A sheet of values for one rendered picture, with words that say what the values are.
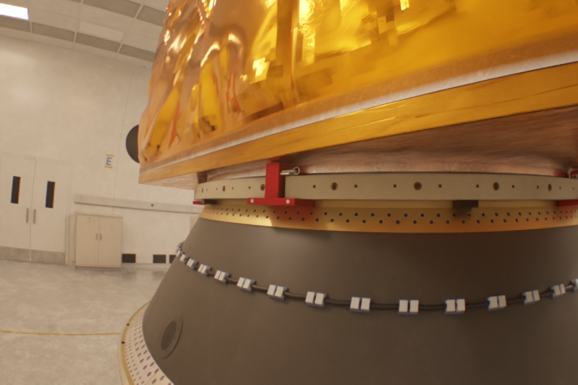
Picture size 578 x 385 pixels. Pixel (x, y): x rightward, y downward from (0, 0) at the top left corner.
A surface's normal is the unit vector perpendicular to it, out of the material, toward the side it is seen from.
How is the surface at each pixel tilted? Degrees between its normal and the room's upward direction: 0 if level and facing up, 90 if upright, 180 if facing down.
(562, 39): 90
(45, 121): 90
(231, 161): 90
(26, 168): 90
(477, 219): 62
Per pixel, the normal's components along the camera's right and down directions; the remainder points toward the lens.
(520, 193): -0.05, -0.15
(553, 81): -0.76, -0.13
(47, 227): 0.66, -0.08
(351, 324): -0.32, -0.60
